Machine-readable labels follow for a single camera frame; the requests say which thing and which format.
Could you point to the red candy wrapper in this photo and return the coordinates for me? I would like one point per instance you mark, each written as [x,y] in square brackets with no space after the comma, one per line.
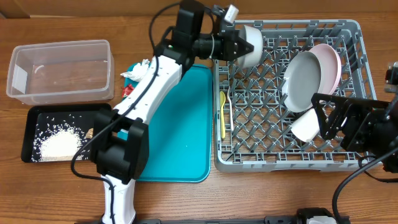
[127,90]

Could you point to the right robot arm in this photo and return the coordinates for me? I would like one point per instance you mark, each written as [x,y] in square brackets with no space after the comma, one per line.
[388,158]

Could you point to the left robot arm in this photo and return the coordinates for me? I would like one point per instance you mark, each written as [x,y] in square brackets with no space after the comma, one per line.
[119,149]

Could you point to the pink plate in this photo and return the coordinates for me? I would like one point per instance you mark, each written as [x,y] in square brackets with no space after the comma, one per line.
[330,65]

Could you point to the white plastic spoon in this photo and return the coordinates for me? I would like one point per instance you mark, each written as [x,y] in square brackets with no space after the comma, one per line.
[230,110]

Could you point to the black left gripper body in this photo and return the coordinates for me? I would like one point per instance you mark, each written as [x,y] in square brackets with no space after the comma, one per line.
[222,44]

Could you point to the teal plastic tray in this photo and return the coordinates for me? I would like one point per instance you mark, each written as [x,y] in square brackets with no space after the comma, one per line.
[180,131]

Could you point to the grey dishwasher rack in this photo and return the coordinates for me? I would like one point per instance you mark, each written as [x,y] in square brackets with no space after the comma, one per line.
[262,140]

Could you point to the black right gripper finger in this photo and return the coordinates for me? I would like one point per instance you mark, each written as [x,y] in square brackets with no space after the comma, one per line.
[357,109]
[331,124]

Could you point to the white paper cup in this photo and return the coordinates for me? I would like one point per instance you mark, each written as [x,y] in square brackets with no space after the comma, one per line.
[306,127]

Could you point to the brown food scrap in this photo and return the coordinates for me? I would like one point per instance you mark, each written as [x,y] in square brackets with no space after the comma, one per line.
[89,134]

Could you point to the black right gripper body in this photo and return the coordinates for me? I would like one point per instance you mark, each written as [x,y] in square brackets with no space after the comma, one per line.
[370,128]

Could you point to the spilled white rice pile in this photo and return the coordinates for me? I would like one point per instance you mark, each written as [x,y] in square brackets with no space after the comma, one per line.
[59,135]

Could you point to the clear plastic bin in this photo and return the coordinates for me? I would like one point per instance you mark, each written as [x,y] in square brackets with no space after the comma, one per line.
[61,72]

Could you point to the yellow plastic spoon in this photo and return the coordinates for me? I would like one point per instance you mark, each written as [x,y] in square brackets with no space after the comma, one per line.
[222,122]

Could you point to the bowl of rice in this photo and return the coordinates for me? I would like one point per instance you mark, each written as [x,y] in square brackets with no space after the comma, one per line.
[252,36]

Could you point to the black tray bin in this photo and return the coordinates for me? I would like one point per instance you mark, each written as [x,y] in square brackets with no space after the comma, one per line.
[34,112]

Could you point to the white tissue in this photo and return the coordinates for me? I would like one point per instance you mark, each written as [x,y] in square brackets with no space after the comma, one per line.
[138,71]

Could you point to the grey plate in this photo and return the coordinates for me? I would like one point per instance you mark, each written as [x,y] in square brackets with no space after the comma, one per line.
[301,80]

